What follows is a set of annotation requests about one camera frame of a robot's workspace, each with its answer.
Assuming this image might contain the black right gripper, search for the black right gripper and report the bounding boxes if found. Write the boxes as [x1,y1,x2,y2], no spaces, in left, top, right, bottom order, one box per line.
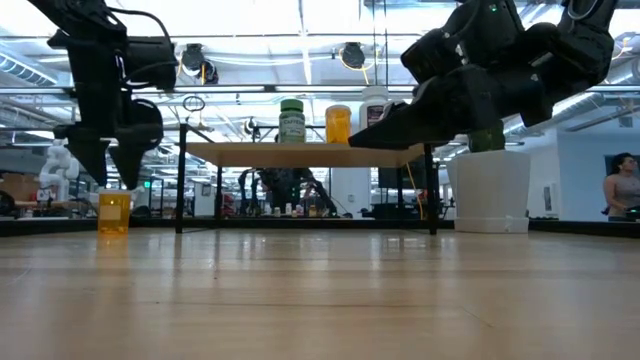
[348,54,556,150]

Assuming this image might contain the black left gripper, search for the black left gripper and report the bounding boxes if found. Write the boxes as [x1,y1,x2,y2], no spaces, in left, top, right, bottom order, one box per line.
[53,34,165,191]

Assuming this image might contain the large white barcode bottle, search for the large white barcode bottle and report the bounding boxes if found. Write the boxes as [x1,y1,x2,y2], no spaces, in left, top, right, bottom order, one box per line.
[358,85,392,132]

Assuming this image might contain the tall amber pill bottle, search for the tall amber pill bottle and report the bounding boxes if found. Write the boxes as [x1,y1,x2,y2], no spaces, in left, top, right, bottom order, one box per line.
[324,104,353,145]

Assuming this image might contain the green cap supplement bottle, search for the green cap supplement bottle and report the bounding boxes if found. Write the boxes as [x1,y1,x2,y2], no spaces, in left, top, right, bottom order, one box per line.
[278,98,307,145]

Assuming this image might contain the wooden shelf black metal legs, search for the wooden shelf black metal legs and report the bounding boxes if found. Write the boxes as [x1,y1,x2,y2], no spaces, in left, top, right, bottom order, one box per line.
[174,123,440,236]

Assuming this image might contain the small amber bottle paper label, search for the small amber bottle paper label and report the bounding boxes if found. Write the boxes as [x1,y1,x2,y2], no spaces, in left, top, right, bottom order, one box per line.
[97,188,133,235]

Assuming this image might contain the black monitor screen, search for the black monitor screen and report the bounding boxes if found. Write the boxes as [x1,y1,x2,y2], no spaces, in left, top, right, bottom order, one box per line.
[378,167,426,191]

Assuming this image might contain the green cactus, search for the green cactus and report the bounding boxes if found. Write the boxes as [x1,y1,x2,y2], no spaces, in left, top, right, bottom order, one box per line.
[467,122,506,154]

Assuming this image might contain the white plant pot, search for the white plant pot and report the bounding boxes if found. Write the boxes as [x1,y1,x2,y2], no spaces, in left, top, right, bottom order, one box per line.
[446,149,532,235]

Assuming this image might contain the person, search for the person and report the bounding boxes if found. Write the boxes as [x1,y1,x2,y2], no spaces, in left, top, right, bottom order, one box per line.
[602,152,640,223]

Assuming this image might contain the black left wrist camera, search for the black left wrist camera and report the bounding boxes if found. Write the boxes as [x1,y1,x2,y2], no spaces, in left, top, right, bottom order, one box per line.
[122,37,179,92]

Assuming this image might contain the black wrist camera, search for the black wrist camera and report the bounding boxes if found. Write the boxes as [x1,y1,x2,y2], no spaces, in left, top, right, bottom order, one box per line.
[399,0,524,84]
[122,37,179,92]

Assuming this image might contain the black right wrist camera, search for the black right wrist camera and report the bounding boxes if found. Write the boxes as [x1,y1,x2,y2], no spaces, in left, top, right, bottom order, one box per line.
[399,0,524,84]

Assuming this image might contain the black cord reel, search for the black cord reel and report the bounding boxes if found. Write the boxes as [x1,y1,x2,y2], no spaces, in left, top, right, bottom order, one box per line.
[341,42,367,70]
[180,43,207,74]

